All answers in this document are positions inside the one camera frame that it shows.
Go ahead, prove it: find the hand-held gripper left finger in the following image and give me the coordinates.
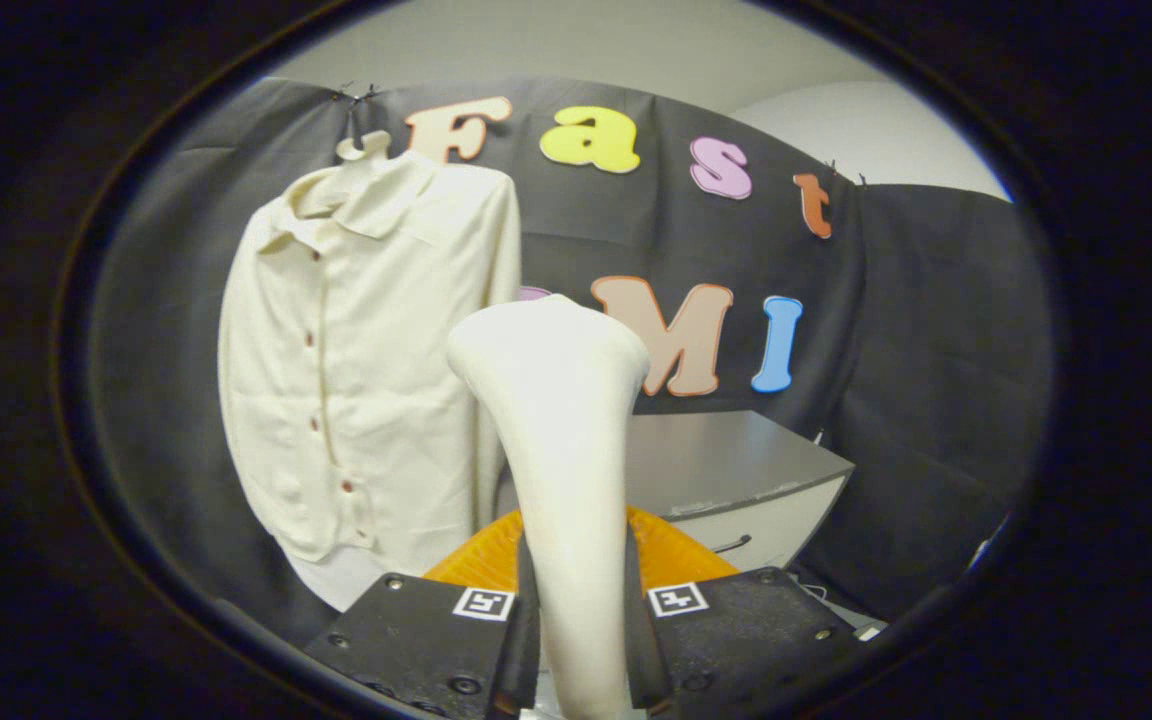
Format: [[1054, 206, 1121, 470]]
[[301, 508, 542, 720]]

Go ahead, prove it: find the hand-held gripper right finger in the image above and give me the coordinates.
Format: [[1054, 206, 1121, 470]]
[[624, 505, 862, 720]]

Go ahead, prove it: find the white garment steamer head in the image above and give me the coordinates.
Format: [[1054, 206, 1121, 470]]
[[446, 293, 652, 720]]

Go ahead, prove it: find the cream button shirt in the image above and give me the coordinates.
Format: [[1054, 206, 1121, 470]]
[[218, 150, 523, 581]]

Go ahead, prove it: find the white clothes hanger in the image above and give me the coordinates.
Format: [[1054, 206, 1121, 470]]
[[336, 130, 393, 164]]

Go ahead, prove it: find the white hanging board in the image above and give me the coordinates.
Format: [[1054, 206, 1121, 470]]
[[286, 545, 389, 613]]

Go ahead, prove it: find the grey top beige cabinet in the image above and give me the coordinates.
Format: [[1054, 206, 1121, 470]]
[[496, 410, 855, 573]]

